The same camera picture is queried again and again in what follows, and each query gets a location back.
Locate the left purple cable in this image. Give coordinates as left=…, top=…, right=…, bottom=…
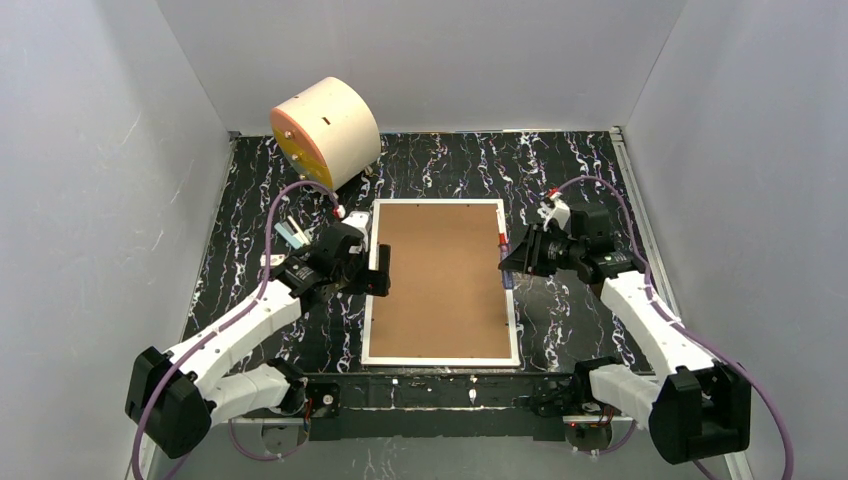
left=131, top=180, right=346, bottom=480

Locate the light blue stapler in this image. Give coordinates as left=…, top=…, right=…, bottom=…
left=274, top=222, right=311, bottom=249

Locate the blue red screwdriver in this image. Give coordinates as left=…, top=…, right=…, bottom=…
left=498, top=232, right=514, bottom=290

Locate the purple cable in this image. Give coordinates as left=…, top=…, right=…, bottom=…
left=549, top=175, right=795, bottom=480
left=131, top=180, right=346, bottom=480

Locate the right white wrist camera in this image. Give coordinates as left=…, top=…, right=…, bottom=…
left=538, top=189, right=571, bottom=232

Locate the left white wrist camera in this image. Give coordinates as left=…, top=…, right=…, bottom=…
left=338, top=207, right=373, bottom=252

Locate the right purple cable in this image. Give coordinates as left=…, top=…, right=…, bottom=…
left=549, top=175, right=795, bottom=480

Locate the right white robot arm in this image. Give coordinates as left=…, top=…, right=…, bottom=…
left=498, top=204, right=752, bottom=465

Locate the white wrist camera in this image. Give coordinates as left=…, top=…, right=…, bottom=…
left=538, top=189, right=571, bottom=232
left=338, top=207, right=373, bottom=252

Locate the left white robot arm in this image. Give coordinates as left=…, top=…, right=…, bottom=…
left=125, top=211, right=391, bottom=459

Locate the cylindrical beige drawer cabinet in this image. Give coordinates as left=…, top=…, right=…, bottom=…
left=270, top=77, right=382, bottom=192

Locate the white picture frame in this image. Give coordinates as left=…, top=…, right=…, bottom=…
left=361, top=199, right=521, bottom=368

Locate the white staple box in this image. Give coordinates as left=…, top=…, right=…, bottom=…
left=260, top=254, right=285, bottom=267

